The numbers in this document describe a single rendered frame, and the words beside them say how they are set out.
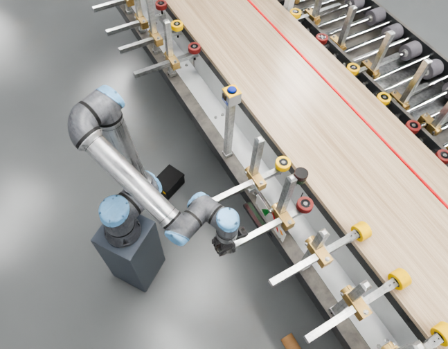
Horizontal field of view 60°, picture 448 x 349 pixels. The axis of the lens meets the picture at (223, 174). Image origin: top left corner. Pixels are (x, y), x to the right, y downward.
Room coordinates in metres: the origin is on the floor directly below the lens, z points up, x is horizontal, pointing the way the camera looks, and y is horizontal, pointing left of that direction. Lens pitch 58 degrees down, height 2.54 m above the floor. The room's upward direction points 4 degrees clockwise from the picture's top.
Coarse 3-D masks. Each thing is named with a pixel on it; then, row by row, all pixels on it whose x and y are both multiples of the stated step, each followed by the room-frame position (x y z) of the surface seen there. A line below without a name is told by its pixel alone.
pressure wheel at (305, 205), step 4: (300, 200) 0.91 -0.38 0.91; (304, 200) 0.91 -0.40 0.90; (308, 200) 0.91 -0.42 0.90; (296, 204) 0.89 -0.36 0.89; (300, 204) 0.88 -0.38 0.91; (304, 204) 0.88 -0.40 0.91; (308, 204) 0.89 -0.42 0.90; (312, 204) 0.89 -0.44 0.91; (300, 208) 0.86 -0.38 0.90; (304, 208) 0.86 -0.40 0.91; (308, 208) 0.86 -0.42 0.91; (304, 212) 0.85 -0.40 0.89; (308, 212) 0.86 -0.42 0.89
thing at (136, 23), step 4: (164, 12) 2.40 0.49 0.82; (156, 16) 2.36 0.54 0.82; (160, 16) 2.36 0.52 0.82; (164, 16) 2.38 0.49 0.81; (136, 20) 2.30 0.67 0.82; (148, 20) 2.31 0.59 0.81; (156, 20) 2.35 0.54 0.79; (124, 24) 2.24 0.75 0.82; (128, 24) 2.25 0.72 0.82; (132, 24) 2.25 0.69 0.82; (136, 24) 2.26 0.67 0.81; (112, 28) 2.19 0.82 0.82; (116, 28) 2.19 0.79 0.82; (120, 28) 2.20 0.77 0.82; (124, 28) 2.22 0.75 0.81; (128, 28) 2.23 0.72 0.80; (108, 32) 2.15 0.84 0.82; (112, 32) 2.17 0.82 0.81; (116, 32) 2.18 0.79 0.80
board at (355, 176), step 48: (192, 0) 2.45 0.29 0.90; (240, 0) 2.48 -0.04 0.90; (240, 48) 1.98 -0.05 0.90; (288, 48) 2.01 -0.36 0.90; (288, 96) 1.59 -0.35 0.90; (336, 96) 1.62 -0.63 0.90; (288, 144) 1.24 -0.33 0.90; (336, 144) 1.27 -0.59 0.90; (384, 144) 1.29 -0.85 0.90; (336, 192) 0.97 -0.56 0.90; (384, 192) 0.99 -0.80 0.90; (384, 240) 0.73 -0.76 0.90; (432, 240) 0.74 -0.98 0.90; (432, 288) 0.52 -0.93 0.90
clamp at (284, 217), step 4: (276, 204) 0.89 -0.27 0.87; (276, 212) 0.85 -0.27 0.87; (284, 212) 0.86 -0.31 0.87; (276, 216) 0.84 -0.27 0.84; (280, 216) 0.83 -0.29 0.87; (284, 216) 0.83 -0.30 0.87; (288, 216) 0.83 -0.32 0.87; (284, 220) 0.81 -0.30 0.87; (292, 220) 0.81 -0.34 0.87; (284, 224) 0.79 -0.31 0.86; (288, 224) 0.79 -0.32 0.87; (292, 224) 0.79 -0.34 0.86; (284, 228) 0.79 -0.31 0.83; (288, 228) 0.78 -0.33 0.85
